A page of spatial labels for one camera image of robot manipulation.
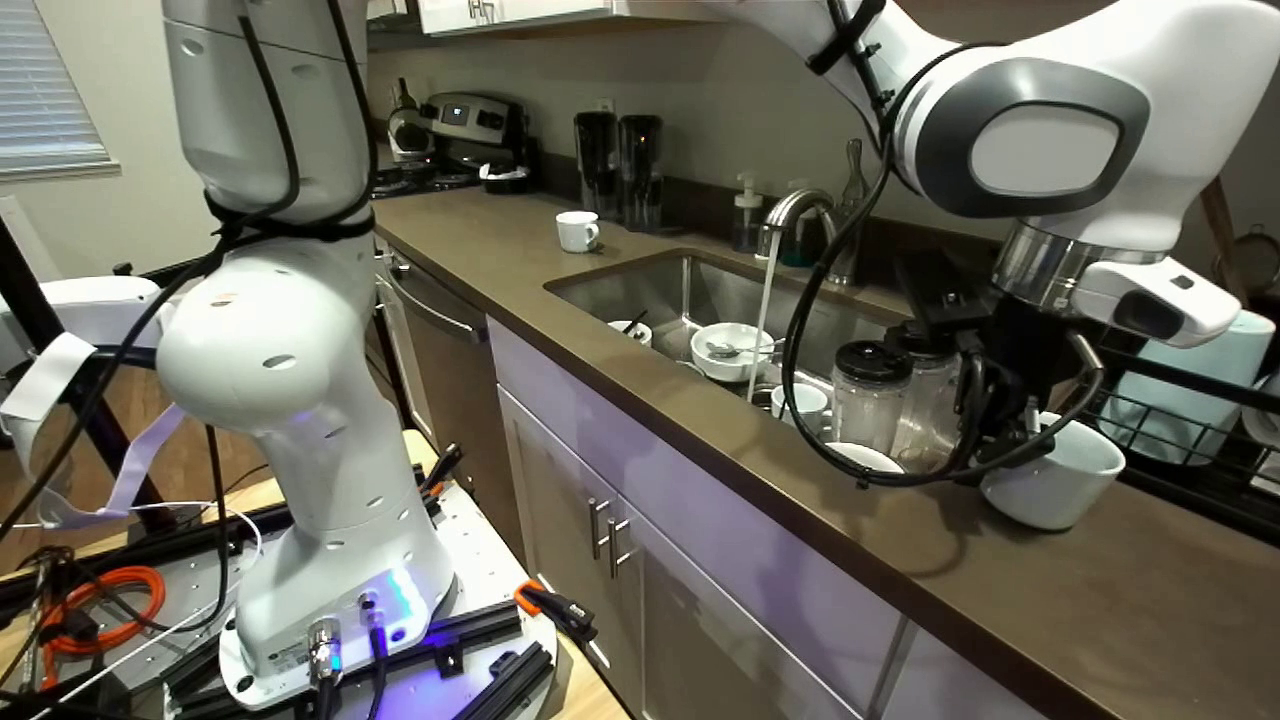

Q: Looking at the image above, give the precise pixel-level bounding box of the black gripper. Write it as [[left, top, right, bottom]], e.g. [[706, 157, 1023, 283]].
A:
[[965, 294, 1112, 473]]

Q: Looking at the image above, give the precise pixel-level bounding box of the large white mug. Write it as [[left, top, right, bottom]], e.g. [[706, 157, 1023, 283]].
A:
[[976, 412, 1132, 537]]

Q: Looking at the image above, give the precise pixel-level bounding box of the stainless steel sink basin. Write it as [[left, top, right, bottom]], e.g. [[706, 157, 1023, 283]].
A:
[[541, 244, 1040, 490]]

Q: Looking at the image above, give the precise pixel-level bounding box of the small white mug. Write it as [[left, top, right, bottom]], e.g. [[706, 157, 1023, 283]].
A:
[[552, 210, 604, 258]]

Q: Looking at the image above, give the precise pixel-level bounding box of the clear jar black lid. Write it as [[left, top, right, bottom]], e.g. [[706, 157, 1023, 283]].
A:
[[886, 318, 968, 464], [827, 337, 922, 458]]

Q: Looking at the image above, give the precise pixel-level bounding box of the black dish drying rack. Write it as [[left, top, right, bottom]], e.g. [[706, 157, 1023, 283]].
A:
[[1112, 307, 1280, 473]]

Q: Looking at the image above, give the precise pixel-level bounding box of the white plate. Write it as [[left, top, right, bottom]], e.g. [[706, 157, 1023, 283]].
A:
[[819, 439, 917, 490]]

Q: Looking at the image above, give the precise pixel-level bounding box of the small white cup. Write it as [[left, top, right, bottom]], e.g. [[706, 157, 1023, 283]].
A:
[[768, 379, 837, 439]]

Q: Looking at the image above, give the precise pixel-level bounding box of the wooden spatula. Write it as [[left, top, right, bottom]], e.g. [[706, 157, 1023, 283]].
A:
[[1195, 171, 1249, 294]]

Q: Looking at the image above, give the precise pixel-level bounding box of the dark glass bottle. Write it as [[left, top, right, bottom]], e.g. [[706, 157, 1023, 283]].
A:
[[827, 138, 881, 294]]

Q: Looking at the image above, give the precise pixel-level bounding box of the white bowl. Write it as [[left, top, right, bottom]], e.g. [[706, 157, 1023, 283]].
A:
[[683, 318, 782, 388]]

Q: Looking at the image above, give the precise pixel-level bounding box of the brushed steel faucet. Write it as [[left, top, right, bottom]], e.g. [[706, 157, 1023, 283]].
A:
[[758, 186, 851, 294]]

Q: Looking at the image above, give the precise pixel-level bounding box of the kitchen base cabinet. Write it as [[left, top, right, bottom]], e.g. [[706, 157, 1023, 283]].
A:
[[485, 318, 1056, 720]]

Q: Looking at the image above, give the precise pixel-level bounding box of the clear soap dispenser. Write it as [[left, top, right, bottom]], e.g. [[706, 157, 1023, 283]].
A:
[[733, 171, 772, 258]]

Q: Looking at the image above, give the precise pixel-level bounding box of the black tumbler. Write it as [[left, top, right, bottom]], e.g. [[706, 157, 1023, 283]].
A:
[[571, 108, 620, 217], [611, 112, 670, 233]]

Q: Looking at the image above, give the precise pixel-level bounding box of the grey robot mounting table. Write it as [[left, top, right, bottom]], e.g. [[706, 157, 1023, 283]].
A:
[[0, 426, 633, 720]]

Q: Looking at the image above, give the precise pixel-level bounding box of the small black countertop device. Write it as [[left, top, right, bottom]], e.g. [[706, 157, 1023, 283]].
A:
[[476, 157, 544, 191]]

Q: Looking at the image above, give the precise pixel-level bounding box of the stainless dishwasher front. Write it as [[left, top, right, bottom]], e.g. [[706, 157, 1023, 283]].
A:
[[370, 244, 518, 552]]

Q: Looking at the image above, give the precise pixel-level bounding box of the small black orange tool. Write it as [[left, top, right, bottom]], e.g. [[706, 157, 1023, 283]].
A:
[[421, 439, 467, 507]]

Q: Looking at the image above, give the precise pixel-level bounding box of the silver black kitchen appliance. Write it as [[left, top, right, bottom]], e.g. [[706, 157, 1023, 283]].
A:
[[384, 89, 544, 191]]

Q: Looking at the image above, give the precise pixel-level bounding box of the black tripod stand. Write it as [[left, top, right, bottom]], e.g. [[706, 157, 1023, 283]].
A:
[[0, 217, 180, 540]]

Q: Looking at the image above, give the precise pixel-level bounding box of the white plastic housing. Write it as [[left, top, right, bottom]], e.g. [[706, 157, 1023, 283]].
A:
[[0, 273, 176, 358]]

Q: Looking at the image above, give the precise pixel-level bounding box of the white window blind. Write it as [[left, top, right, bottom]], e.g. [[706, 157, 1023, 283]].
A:
[[0, 0, 121, 179]]

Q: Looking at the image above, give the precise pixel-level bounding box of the silver cabinet handle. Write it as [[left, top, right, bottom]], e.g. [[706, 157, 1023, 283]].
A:
[[607, 514, 640, 582], [585, 494, 615, 563]]

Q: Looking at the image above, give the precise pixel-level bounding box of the orange handled tool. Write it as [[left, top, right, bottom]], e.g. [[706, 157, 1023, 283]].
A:
[[513, 578, 604, 651]]

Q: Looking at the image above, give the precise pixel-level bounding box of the black aluminium rail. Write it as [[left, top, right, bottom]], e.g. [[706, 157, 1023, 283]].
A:
[[443, 640, 561, 720], [335, 598, 528, 674]]

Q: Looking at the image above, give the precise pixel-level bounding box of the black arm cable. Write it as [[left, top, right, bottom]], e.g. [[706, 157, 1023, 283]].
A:
[[0, 0, 1076, 646]]

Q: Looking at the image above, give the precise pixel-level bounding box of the orange cable loop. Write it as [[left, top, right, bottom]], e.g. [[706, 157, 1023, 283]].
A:
[[38, 563, 174, 692]]

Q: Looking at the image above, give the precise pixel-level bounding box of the white flat strap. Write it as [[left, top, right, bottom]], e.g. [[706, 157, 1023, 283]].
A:
[[0, 327, 197, 527]]

